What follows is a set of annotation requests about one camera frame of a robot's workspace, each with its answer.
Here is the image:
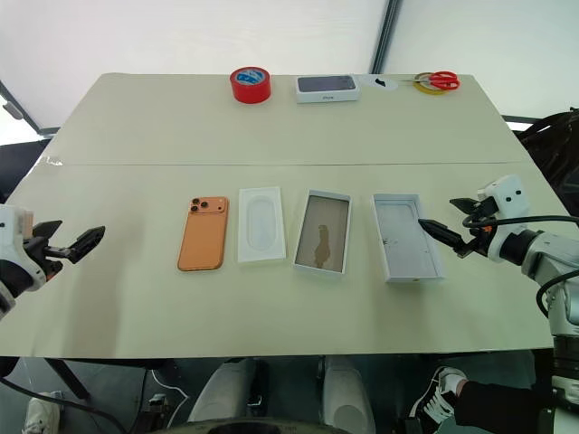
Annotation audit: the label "black and white sneaker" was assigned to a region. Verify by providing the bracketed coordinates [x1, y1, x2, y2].
[409, 365, 470, 430]

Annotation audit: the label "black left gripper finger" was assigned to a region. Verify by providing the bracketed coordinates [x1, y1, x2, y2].
[33, 219, 63, 240]
[67, 225, 107, 266]

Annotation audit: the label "white box dark phone print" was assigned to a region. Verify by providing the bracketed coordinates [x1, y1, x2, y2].
[296, 74, 363, 105]

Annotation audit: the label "black bag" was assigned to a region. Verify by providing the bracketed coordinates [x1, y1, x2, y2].
[517, 107, 579, 213]

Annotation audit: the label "white round disc black mark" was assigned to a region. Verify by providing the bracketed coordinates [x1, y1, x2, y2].
[360, 73, 398, 95]

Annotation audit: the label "orange smartphone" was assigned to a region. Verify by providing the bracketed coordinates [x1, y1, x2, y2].
[176, 195, 230, 272]

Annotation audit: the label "white shoe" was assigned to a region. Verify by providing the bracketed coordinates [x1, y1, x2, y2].
[23, 392, 62, 434]

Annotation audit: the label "red handled scissors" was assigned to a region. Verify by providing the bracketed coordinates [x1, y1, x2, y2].
[400, 71, 461, 91]

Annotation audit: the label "dark upright frame pole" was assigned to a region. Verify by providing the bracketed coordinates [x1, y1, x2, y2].
[370, 0, 405, 75]

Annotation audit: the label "white phone tray insert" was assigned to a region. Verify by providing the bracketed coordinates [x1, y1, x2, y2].
[237, 186, 289, 266]

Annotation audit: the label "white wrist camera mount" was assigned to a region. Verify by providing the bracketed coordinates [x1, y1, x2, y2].
[476, 175, 531, 264]
[0, 205, 49, 299]

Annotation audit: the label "white phone box lid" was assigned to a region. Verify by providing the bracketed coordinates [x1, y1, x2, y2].
[371, 193, 445, 285]

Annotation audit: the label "yellow tape roll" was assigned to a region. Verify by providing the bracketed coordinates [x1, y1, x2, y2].
[414, 71, 447, 95]

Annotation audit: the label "dark table leg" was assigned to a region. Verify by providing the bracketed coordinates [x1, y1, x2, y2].
[44, 359, 90, 401]

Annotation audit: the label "white right robot leg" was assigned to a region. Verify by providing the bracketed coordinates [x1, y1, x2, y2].
[323, 355, 377, 434]

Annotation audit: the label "grey slanted frame pole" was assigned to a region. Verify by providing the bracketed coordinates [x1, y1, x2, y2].
[0, 80, 60, 137]

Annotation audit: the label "white robot leg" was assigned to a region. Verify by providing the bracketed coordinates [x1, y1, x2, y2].
[187, 359, 251, 424]
[323, 355, 377, 434]

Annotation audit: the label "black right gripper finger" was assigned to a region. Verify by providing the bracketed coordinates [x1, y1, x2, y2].
[417, 217, 463, 249]
[448, 195, 479, 216]

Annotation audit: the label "black floor device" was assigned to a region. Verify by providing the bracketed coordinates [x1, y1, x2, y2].
[135, 392, 171, 434]

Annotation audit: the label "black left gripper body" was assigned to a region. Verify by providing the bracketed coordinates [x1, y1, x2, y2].
[20, 233, 70, 282]

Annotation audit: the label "white left robot leg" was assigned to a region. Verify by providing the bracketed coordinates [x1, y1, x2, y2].
[187, 359, 251, 424]

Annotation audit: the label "person's black trouser leg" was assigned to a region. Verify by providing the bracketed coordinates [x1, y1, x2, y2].
[460, 379, 555, 420]

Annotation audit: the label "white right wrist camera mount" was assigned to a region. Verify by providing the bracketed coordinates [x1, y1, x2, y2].
[476, 175, 531, 264]

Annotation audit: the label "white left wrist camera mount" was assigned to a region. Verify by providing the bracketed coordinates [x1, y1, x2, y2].
[0, 205, 49, 299]

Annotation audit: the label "red tape roll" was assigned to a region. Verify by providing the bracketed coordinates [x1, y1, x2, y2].
[229, 66, 272, 104]

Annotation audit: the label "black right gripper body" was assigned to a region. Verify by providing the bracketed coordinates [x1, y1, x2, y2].
[453, 198, 499, 259]

